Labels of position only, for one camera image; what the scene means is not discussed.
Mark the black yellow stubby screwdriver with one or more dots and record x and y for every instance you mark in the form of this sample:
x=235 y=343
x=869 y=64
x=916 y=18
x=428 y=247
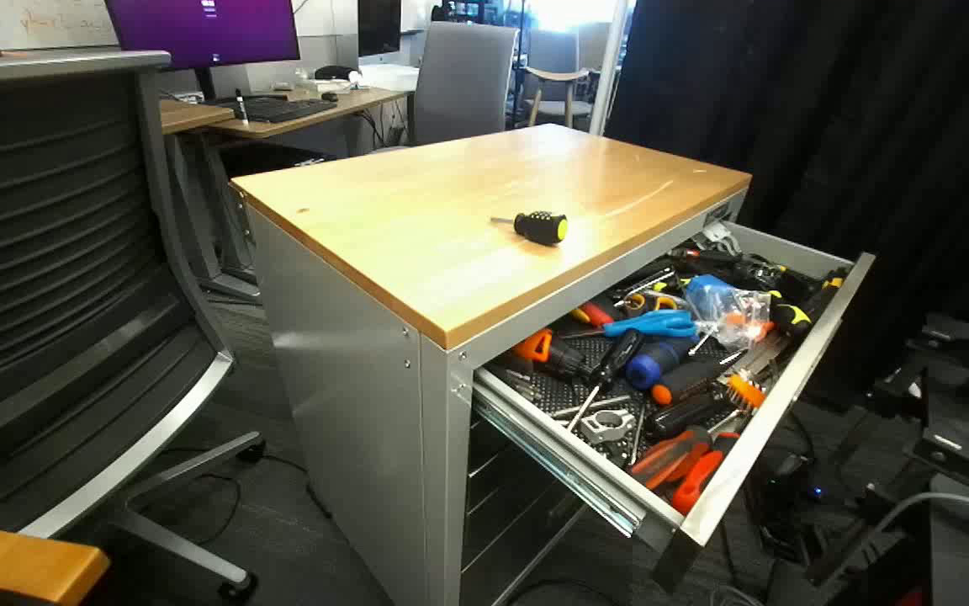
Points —
x=538 y=227

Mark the open grey tool drawer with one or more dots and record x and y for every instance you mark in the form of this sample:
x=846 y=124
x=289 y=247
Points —
x=622 y=452

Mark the orange black screwdriver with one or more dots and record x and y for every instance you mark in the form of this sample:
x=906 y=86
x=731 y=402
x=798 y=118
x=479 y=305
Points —
x=690 y=375

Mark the grey workbench with wooden top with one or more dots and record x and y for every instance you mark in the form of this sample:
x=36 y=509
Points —
x=387 y=284

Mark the wooden chair in background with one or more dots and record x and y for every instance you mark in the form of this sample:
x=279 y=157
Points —
x=558 y=83

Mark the grey fabric office chair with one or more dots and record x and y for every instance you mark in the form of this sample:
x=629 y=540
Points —
x=461 y=83

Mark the clear plastic zip bag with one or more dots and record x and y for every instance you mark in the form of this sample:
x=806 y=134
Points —
x=736 y=317

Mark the wooden office desk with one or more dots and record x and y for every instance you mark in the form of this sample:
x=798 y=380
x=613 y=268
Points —
x=211 y=219

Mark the purple computer monitor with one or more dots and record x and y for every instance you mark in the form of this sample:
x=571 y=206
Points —
x=206 y=30

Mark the black mesh office chair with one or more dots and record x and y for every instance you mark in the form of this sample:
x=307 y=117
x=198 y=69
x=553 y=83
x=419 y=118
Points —
x=106 y=348

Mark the black curtain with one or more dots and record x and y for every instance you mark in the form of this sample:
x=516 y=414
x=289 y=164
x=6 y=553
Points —
x=853 y=121

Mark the black equipment pile on floor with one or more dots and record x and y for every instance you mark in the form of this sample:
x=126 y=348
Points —
x=911 y=540

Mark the wooden armrest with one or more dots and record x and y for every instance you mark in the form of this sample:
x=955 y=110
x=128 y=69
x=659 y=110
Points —
x=49 y=569

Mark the blue black screwdriver handle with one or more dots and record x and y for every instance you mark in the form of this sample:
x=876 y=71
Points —
x=654 y=362

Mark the blue handled scissors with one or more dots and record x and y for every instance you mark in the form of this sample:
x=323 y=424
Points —
x=654 y=324

